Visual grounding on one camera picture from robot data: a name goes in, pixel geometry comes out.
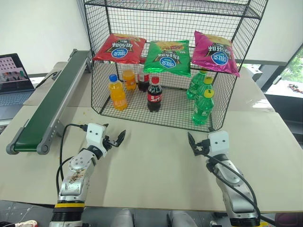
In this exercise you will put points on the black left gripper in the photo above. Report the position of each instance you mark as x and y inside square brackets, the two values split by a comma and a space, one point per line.
[110, 143]

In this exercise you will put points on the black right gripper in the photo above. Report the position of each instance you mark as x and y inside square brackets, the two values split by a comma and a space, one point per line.
[203, 147]

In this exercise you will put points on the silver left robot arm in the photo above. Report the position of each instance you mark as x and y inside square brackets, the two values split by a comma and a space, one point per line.
[75, 175]

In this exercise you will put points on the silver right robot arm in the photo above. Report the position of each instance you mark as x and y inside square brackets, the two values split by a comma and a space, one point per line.
[233, 186]

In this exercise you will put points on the green soda bottle yellow cap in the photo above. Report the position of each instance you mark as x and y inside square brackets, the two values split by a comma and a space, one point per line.
[206, 84]
[202, 108]

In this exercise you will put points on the orange soda bottle blue cap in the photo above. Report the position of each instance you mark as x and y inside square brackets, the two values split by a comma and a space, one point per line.
[117, 95]

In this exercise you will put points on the cola bottle red cap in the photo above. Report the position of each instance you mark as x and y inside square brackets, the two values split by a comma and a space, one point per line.
[142, 81]
[154, 95]

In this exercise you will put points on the magenta potato chip bag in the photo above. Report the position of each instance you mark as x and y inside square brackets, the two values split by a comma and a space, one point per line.
[216, 56]

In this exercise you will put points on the red potato chip bag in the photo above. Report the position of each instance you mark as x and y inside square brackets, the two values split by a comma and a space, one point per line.
[119, 50]

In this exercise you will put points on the green potato chip bag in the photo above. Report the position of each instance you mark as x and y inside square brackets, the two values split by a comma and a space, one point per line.
[168, 60]

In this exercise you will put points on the grey rounded shape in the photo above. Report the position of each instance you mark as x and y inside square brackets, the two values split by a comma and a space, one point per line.
[123, 218]

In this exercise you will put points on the blue-grey laptop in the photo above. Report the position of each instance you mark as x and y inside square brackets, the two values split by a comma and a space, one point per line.
[13, 78]

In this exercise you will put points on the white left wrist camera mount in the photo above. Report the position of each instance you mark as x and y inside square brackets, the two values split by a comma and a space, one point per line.
[95, 134]

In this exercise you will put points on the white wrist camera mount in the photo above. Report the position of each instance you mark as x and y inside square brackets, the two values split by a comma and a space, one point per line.
[95, 134]
[220, 142]

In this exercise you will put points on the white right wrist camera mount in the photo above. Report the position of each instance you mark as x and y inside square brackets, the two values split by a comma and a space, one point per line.
[220, 142]

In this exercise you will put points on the green conveyor belt grey frame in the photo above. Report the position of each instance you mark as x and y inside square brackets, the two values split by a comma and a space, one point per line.
[50, 99]

